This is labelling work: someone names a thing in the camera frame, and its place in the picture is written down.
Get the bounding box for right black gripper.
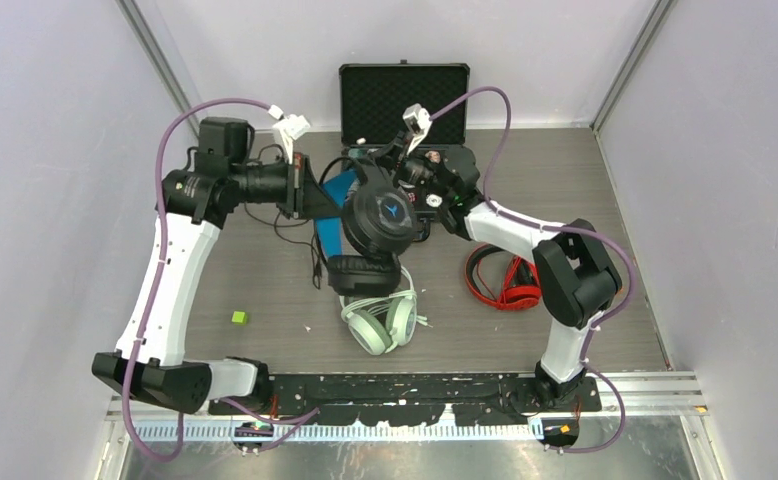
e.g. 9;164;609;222
351;131;455;200

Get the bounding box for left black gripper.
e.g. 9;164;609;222
231;151;342;220

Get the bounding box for blue black headphones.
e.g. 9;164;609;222
315;158;417;297

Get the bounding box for mint green headphones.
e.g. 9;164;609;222
338;266;427;356

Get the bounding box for red headphones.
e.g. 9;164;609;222
463;244;542;311

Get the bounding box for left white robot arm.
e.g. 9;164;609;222
92;115;338;414

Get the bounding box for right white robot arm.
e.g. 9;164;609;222
381;143;623;411

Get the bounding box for black poker chip case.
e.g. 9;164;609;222
335;60;472;244

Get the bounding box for green cube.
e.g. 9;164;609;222
231;311;249;325

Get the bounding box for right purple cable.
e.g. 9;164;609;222
428;86;637;456

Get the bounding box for purple cable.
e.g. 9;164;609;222
428;86;637;456
120;97;321;463

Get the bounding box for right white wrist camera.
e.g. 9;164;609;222
402;103;432;155

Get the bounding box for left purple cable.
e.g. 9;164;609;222
120;97;321;463

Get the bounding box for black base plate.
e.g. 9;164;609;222
208;373;602;427

